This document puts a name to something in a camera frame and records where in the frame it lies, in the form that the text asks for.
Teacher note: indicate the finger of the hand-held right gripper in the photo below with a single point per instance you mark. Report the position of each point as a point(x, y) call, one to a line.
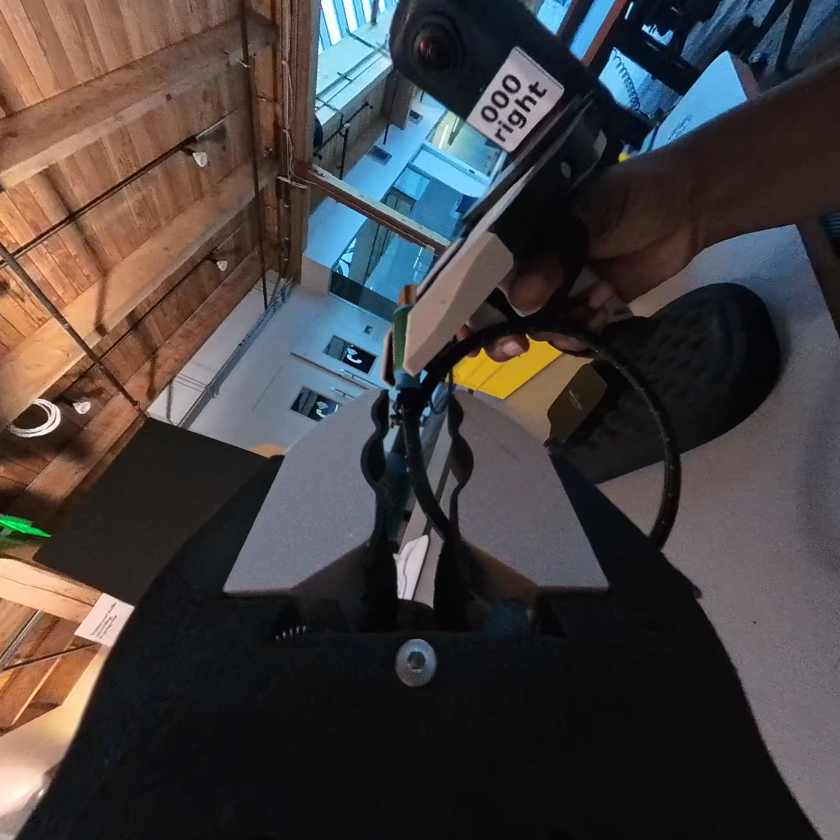
point(453, 295)

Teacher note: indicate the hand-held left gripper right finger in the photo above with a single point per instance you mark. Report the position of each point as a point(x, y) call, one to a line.
point(525, 525)

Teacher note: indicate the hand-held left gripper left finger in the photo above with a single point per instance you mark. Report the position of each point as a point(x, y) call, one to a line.
point(308, 518)

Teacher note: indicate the yellow plastic bin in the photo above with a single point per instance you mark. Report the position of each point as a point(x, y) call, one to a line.
point(505, 367)

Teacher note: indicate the black square adapter hub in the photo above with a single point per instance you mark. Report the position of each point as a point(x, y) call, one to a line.
point(577, 403)

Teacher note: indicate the person's right forearm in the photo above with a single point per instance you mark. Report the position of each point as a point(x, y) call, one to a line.
point(754, 164)

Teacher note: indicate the person's right hand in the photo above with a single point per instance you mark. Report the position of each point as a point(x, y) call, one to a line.
point(630, 223)

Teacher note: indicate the black sign wave icon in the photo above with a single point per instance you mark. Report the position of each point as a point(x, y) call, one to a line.
point(317, 403)

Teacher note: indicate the black sign phone icon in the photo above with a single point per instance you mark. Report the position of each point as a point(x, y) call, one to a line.
point(353, 354)

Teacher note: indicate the black panel wooden edge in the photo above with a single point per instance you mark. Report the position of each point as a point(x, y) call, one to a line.
point(151, 505)

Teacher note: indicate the white paper sign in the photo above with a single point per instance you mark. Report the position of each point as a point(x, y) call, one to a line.
point(102, 622)

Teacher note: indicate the black quilted mat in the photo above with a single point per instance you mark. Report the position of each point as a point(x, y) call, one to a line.
point(709, 367)

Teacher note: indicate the bright green object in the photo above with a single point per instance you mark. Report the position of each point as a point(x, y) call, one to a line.
point(19, 528)

